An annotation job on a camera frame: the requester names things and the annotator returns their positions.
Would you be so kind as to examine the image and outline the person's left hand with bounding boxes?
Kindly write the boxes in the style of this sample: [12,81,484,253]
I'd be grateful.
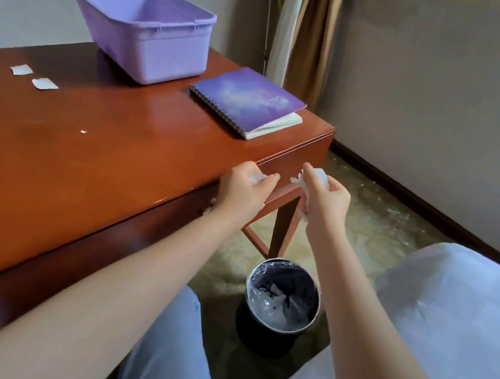
[210,156,283,235]

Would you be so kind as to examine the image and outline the person's right hand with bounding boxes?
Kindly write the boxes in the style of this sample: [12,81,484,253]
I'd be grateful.
[288,161,357,248]

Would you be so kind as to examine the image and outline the purple spiral notebook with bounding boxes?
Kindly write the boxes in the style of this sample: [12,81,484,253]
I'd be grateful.
[182,58,313,150]

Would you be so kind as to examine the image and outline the small round trash bin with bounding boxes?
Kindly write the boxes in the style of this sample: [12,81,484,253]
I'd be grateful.
[229,252,328,366]

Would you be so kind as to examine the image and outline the purple plastic basket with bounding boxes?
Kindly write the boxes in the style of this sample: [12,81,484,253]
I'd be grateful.
[53,0,222,96]

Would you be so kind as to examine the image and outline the white paper scraps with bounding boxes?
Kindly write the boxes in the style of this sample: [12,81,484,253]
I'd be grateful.
[0,61,343,225]

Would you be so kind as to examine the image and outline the person's right forearm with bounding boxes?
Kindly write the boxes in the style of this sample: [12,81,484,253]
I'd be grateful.
[282,228,500,379]

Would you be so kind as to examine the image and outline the person's left forearm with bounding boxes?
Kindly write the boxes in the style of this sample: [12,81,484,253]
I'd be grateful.
[0,174,246,379]

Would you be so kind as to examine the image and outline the person's blue jeans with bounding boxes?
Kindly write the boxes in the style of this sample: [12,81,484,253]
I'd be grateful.
[116,276,242,379]

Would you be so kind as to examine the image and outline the brown wooden desk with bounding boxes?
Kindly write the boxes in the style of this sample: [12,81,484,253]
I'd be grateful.
[0,10,347,379]

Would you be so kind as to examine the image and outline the clear plastic bin liner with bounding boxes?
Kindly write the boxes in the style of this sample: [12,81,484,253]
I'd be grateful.
[239,254,327,338]

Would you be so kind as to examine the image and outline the brown curtain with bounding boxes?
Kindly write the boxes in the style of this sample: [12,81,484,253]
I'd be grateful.
[279,0,347,114]

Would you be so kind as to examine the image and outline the white sheer curtain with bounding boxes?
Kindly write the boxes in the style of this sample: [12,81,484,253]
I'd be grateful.
[263,0,308,90]

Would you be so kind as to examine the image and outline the white bed sheet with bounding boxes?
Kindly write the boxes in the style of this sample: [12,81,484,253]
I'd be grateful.
[245,211,500,379]

